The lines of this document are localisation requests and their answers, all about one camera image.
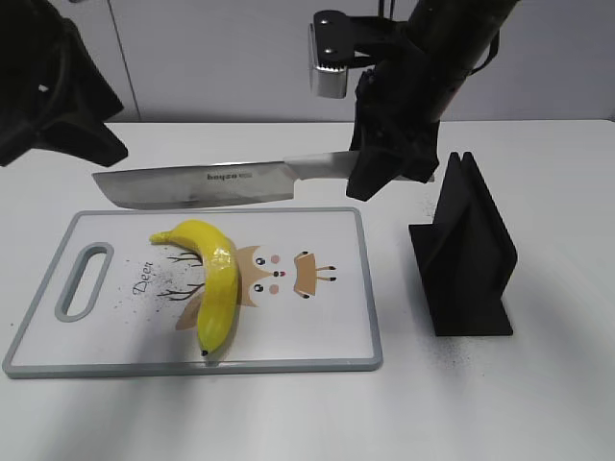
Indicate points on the grey rimmed deer cutting board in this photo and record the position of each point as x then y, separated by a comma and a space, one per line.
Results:
111, 303

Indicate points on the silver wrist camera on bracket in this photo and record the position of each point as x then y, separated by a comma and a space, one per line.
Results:
338, 43

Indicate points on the white handled kitchen knife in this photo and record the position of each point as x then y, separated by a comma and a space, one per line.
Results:
220, 184

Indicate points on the black knife stand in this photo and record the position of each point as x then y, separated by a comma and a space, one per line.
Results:
465, 256

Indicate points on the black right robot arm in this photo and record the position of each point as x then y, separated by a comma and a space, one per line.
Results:
461, 37

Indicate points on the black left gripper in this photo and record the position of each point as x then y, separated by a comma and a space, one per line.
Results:
53, 95

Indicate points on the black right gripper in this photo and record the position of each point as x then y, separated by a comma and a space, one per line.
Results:
393, 115

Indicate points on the yellow plastic banana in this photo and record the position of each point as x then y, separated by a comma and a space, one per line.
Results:
212, 313

